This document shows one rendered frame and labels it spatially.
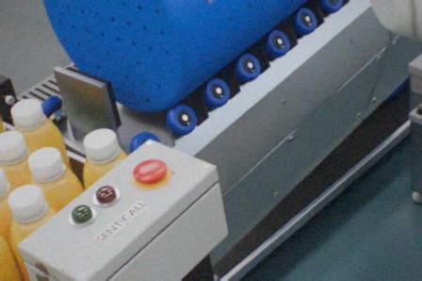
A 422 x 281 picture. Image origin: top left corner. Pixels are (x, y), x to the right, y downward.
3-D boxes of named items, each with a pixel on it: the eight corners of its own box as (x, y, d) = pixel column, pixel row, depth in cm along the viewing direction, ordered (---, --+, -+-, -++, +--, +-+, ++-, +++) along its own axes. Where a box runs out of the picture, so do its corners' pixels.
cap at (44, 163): (41, 184, 102) (38, 172, 101) (25, 170, 105) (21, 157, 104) (70, 167, 104) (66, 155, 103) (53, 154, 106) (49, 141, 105)
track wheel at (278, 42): (280, 22, 138) (272, 26, 140) (262, 36, 135) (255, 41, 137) (297, 46, 138) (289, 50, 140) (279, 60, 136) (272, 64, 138)
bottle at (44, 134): (73, 191, 127) (43, 95, 117) (91, 216, 122) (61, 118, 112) (31, 211, 125) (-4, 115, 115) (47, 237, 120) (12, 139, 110)
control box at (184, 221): (230, 234, 100) (217, 163, 94) (105, 353, 89) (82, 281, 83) (165, 205, 106) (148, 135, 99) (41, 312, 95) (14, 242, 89)
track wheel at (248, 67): (251, 45, 134) (243, 50, 135) (232, 59, 131) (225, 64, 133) (267, 70, 134) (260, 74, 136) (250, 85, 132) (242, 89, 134)
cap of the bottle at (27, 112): (38, 106, 116) (34, 94, 114) (48, 119, 113) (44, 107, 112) (10, 117, 114) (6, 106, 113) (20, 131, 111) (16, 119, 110)
